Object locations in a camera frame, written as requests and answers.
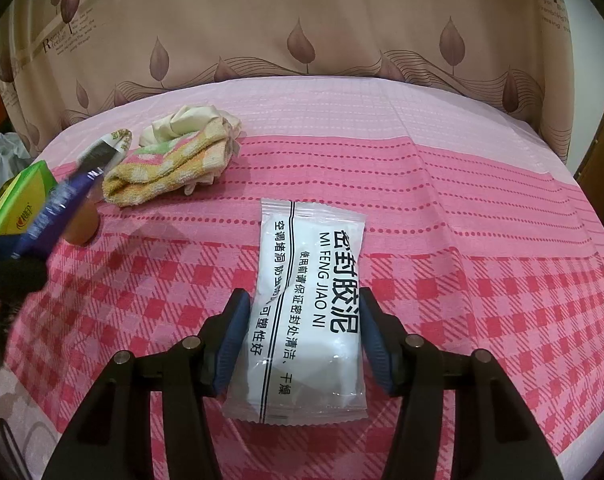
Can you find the beige leaf print curtain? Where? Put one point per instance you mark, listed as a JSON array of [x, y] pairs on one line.
[[302, 20]]

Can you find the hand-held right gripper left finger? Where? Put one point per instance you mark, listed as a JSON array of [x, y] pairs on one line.
[[229, 345]]

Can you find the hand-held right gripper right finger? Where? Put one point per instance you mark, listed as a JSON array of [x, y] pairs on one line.
[[377, 350]]

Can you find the blue packet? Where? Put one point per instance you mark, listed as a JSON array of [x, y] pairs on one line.
[[62, 205]]

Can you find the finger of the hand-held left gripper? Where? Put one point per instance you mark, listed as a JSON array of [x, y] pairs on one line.
[[12, 277], [2, 247]]

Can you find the grey blue plastic cover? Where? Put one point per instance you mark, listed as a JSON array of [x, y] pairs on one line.
[[2, 160]]

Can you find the beige patterned bed cover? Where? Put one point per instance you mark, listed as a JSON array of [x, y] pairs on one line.
[[12, 410]]

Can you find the white packet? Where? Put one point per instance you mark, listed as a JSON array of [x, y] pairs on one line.
[[307, 285]]

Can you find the multicoloured dotted towel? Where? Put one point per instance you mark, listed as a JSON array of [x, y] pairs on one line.
[[167, 170]]

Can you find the green tissue pack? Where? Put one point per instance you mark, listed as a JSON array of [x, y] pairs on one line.
[[27, 185]]

